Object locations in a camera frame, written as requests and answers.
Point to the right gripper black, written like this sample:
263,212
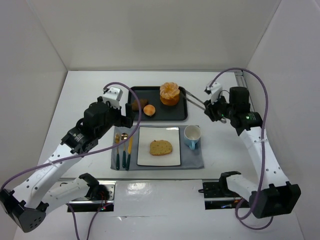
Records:
210,112

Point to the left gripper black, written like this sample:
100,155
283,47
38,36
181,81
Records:
127,116

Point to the seeded bread slice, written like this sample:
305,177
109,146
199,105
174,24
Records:
160,148

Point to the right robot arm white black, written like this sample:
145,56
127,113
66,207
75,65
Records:
274,195

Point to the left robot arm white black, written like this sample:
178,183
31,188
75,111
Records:
29,203

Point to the brown chocolate croissant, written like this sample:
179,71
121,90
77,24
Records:
135,106

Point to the small round bun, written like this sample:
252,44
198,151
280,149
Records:
149,110

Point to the white square plate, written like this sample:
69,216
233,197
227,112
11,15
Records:
147,135

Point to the grey cloth placemat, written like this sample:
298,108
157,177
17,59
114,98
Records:
190,159

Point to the large sugared orange brioche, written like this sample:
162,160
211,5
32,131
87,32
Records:
169,93

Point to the light blue mug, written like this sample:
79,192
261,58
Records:
192,135

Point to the black baking tray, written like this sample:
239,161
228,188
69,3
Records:
163,113

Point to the gold spoon green handle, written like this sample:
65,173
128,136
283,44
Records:
124,136

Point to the gold fork green handle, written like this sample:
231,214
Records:
117,141

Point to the gold knife green handle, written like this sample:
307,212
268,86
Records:
127,166

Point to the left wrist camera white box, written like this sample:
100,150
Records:
112,96

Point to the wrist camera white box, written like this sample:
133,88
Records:
213,91
112,96

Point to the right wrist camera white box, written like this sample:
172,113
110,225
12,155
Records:
213,91

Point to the aluminium frame rail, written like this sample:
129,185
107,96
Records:
241,82

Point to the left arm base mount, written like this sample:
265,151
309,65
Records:
103,198

